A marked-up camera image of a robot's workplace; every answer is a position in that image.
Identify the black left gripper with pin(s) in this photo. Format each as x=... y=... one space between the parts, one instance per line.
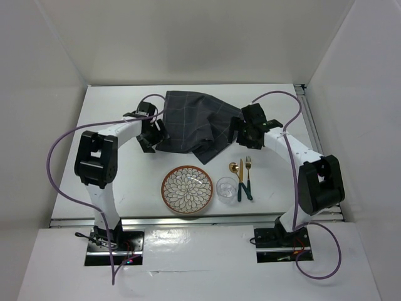
x=160 y=135

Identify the floral patterned ceramic plate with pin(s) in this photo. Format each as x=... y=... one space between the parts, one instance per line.
x=187 y=190

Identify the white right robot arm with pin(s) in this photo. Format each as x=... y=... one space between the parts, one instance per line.
x=318 y=182

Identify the dark checked cloth placemat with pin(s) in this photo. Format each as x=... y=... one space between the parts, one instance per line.
x=197 y=123

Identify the gold spoon green handle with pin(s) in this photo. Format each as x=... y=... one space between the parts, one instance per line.
x=234 y=168

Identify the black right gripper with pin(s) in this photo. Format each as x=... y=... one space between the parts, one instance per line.
x=238 y=124

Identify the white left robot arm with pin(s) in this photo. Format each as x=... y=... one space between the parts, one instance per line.
x=97 y=162

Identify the gold knife green handle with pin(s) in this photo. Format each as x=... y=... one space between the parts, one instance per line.
x=240 y=174

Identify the gold fork green handle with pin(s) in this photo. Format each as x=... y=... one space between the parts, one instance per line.
x=248 y=165

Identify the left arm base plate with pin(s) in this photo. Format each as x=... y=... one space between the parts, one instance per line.
x=129 y=249

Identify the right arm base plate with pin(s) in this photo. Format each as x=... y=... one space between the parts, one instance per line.
x=269 y=249

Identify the clear drinking glass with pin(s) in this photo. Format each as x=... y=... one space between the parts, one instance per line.
x=226 y=189

